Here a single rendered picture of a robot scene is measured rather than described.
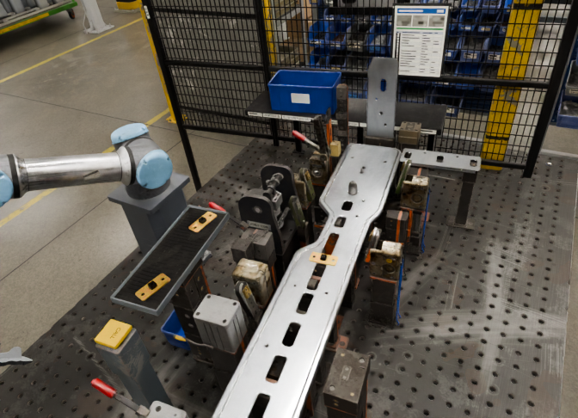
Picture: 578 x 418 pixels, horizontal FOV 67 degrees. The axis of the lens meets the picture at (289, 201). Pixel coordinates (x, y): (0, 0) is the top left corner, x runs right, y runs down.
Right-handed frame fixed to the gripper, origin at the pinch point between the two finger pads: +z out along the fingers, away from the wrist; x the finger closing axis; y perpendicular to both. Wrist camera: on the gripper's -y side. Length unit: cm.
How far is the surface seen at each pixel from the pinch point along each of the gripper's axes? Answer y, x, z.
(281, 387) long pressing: 47, -15, 60
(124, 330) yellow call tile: 44, -14, 22
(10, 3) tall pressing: -56, 675, -415
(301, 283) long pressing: 58, 14, 60
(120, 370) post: 33.2, -14.5, 25.1
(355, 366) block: 60, -14, 73
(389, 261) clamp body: 74, 19, 80
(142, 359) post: 35.0, -11.0, 28.5
